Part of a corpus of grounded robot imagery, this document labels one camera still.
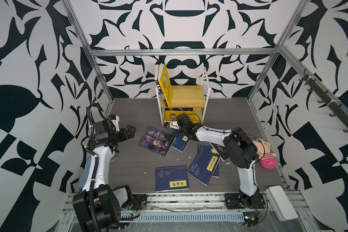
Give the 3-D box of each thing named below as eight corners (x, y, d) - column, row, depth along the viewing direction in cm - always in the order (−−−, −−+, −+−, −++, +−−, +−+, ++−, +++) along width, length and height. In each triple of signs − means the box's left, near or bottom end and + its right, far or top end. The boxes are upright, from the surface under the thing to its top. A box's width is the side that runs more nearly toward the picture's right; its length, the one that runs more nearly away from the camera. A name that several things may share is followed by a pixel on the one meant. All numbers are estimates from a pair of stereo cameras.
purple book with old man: (137, 143, 96) (136, 142, 94) (149, 127, 105) (148, 125, 103) (165, 157, 90) (165, 155, 89) (175, 138, 99) (175, 136, 97)
